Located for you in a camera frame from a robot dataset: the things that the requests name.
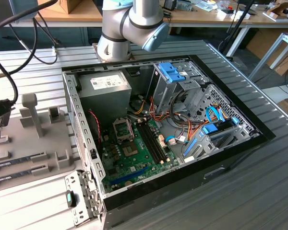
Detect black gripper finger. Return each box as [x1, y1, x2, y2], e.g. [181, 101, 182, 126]
[0, 109, 12, 139]

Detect grey parts rack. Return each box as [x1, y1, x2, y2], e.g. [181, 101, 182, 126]
[0, 92, 84, 194]

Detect RAM stick with label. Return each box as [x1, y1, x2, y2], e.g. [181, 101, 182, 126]
[0, 154, 33, 171]
[0, 167, 34, 187]

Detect grey power supply unit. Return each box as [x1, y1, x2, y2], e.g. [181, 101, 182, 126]
[76, 70, 132, 125]

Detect black and teal case latch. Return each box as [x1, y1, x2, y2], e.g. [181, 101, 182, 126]
[65, 190, 78, 208]

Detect wooden desk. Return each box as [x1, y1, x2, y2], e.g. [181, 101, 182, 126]
[169, 0, 288, 57]
[14, 0, 104, 27]

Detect metal socket cover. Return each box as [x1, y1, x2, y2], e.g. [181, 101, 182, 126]
[112, 117, 135, 145]

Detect brown box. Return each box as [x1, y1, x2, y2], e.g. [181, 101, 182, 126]
[37, 0, 84, 14]

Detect blue expansion slot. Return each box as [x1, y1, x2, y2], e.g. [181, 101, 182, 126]
[109, 166, 150, 185]

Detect green motherboard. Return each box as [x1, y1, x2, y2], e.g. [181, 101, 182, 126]
[99, 117, 181, 194]

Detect black open PC case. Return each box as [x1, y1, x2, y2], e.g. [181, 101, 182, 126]
[61, 54, 276, 230]

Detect blue plastic drive carrier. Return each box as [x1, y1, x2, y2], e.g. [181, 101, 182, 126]
[159, 62, 186, 84]

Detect blue carrier with black disk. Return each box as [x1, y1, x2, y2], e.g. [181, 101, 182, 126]
[201, 116, 240, 136]

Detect grey perforated disk bay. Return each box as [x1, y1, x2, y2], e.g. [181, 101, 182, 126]
[182, 83, 262, 165]

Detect white papers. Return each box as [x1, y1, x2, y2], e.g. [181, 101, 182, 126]
[216, 9, 252, 21]

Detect black stand pole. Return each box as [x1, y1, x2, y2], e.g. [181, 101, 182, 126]
[218, 0, 256, 58]

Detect large cardboard box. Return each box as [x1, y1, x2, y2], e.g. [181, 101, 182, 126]
[245, 28, 288, 77]

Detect small open cardboard box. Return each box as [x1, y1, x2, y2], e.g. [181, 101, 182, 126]
[265, 1, 288, 20]

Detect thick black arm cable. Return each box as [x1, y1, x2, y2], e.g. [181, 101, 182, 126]
[0, 0, 60, 114]

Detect grey cable with plug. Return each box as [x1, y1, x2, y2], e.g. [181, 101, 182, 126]
[50, 38, 62, 55]

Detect red twisted fan wire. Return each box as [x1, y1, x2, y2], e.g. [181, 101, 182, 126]
[88, 108, 104, 144]

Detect yellow and black wire bundle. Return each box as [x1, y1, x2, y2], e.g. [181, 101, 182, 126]
[132, 99, 146, 115]

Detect orange and red wire bundle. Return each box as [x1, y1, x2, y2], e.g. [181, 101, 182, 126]
[148, 95, 207, 144]

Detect blue plastic rail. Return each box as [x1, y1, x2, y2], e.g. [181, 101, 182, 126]
[183, 137, 198, 156]

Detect blue flat wire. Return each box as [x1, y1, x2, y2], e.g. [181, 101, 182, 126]
[205, 106, 226, 123]

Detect aluminium profile frame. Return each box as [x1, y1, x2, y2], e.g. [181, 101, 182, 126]
[248, 32, 288, 82]

